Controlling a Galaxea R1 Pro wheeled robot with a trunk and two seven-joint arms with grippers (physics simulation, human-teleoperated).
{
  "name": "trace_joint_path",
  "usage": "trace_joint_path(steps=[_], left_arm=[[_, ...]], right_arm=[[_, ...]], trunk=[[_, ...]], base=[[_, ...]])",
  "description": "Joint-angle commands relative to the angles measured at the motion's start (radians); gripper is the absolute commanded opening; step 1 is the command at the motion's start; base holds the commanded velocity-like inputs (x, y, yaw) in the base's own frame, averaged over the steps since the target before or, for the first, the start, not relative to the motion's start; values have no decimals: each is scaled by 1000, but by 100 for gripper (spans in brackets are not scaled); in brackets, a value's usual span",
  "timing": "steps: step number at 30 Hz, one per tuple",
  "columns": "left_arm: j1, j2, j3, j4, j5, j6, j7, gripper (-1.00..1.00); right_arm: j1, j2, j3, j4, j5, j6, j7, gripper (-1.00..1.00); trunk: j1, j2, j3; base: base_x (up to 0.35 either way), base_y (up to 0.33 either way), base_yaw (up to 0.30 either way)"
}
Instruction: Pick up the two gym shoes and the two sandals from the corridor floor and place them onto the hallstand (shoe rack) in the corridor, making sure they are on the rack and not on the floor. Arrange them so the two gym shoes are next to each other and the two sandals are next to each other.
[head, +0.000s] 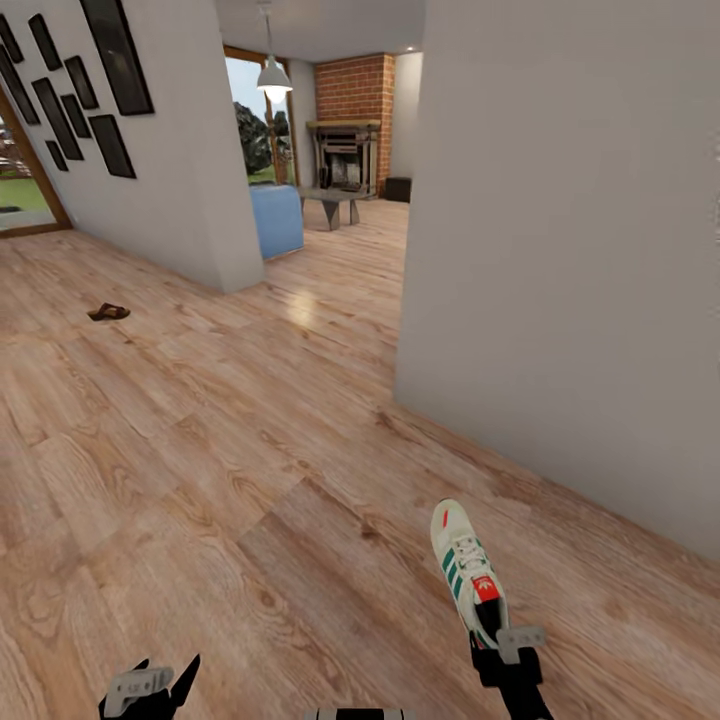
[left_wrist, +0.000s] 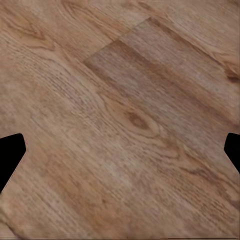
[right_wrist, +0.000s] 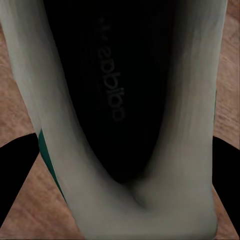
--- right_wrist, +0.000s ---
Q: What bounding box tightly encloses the gym shoe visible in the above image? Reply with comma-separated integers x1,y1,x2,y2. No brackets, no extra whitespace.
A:
0,0,228,240

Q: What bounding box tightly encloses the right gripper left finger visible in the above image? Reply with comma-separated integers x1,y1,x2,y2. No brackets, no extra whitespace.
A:
0,133,40,228

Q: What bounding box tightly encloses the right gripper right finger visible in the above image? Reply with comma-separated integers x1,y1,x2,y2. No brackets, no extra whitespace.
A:
212,136,240,237

